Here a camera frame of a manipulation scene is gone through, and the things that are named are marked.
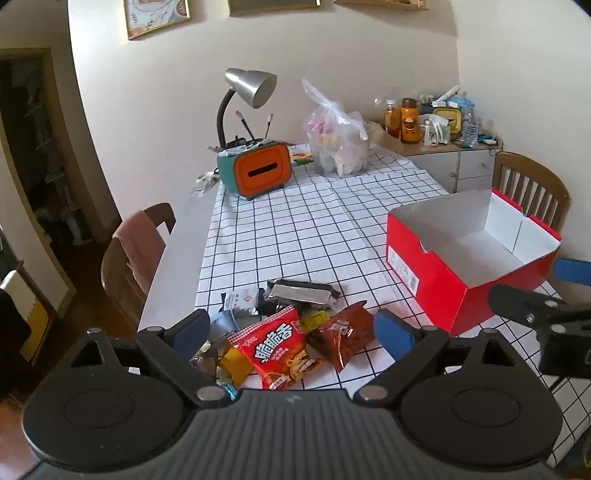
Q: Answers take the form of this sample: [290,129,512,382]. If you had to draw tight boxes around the clear plastic bag of snacks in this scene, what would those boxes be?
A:
[301,76,371,177]

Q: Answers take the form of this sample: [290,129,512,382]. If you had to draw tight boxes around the yellow and white cloth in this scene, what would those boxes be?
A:
[0,270,49,365]

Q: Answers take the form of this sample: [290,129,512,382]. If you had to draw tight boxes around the clear glass bowl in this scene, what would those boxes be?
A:
[373,87,407,116]

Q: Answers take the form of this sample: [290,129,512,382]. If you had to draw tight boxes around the pink cloth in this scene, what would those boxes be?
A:
[112,210,167,296]

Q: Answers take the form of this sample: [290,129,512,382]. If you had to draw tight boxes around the white paper slips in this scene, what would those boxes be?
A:
[206,138,296,157]

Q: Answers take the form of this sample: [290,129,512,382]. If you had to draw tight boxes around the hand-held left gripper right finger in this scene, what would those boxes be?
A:
[353,308,518,409]

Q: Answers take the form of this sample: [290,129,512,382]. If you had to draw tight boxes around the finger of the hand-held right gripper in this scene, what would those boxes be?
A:
[551,258,591,289]
[488,284,591,333]

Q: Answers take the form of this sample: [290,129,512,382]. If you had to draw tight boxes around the red cardboard box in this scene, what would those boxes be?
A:
[385,187,564,337]

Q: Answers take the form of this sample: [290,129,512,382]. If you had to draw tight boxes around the dark red snack packet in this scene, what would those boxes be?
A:
[305,300,376,374]

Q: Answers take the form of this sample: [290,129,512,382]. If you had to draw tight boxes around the orange brown-capped bottle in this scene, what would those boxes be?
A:
[400,98,421,144]

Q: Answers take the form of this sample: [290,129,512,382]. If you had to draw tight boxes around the silver desk lamp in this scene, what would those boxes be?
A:
[216,68,278,149]

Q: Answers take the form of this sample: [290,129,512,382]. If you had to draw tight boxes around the white and blue snack packet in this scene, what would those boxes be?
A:
[222,287,260,317]

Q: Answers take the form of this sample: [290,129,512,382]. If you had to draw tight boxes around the teal and orange tissue box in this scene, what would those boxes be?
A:
[217,138,294,201]

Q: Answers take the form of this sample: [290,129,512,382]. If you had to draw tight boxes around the green and yellow flat packet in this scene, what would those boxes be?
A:
[288,144,315,167]

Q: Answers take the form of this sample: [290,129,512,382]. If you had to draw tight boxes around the clear water bottle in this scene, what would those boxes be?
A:
[462,106,477,148]

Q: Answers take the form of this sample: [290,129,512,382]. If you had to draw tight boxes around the small clear jar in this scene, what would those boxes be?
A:
[422,117,451,147]

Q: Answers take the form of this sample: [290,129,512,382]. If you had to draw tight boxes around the white checked tablecloth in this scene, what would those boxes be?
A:
[194,142,591,462]

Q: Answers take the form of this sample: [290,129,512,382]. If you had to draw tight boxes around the wooden chair with cloth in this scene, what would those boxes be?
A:
[100,202,177,319]

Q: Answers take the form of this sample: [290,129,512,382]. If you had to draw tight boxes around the amber liquid bottle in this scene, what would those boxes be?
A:
[385,99,402,138]

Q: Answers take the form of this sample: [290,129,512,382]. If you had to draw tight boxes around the gold framed picture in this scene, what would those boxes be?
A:
[124,0,191,41]
[227,0,321,17]

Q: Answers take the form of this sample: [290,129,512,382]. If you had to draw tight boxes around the wooden slatted chair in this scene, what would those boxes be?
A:
[492,151,571,234]

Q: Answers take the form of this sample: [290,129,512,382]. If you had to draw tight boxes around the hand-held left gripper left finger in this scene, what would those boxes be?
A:
[69,308,232,409]

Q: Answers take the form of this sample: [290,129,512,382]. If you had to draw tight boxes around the black and silver snack packet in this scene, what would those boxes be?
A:
[267,279,341,311]

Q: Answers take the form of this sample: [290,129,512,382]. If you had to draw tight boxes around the grey-blue snack packet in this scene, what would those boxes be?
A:
[210,311,240,343]

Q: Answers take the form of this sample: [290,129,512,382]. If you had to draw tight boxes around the clear crumpled wrappers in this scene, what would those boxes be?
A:
[191,171,218,198]

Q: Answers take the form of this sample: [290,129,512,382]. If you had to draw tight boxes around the grey cabinet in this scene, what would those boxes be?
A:
[369,121,504,195]

